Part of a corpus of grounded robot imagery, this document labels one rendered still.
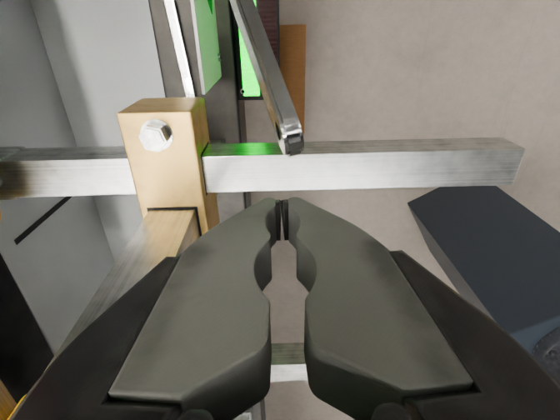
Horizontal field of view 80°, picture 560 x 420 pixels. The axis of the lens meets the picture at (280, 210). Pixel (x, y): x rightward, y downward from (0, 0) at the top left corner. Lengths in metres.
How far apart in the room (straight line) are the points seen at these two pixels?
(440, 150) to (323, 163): 0.09
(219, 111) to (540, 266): 0.83
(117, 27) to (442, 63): 0.94
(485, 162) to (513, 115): 1.06
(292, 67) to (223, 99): 0.63
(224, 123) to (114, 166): 0.16
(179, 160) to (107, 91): 0.28
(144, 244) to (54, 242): 0.29
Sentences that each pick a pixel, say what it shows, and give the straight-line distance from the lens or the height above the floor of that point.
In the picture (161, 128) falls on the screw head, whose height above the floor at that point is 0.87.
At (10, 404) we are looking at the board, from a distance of 0.47.
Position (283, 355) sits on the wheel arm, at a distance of 0.42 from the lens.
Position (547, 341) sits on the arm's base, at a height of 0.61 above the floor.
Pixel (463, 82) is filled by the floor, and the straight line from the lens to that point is 1.24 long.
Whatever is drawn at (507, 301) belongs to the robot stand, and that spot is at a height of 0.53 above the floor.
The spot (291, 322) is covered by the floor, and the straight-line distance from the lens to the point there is 1.61.
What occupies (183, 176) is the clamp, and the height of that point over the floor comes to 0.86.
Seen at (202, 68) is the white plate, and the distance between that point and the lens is 0.29.
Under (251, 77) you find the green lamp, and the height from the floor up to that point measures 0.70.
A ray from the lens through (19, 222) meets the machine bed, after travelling 0.46.
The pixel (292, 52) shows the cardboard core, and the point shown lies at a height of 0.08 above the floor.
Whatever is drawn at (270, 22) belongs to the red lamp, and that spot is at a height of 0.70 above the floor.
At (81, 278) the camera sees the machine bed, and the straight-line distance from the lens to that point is 0.56.
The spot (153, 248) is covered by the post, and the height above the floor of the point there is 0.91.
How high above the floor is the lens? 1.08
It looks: 61 degrees down
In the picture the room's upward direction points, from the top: 178 degrees clockwise
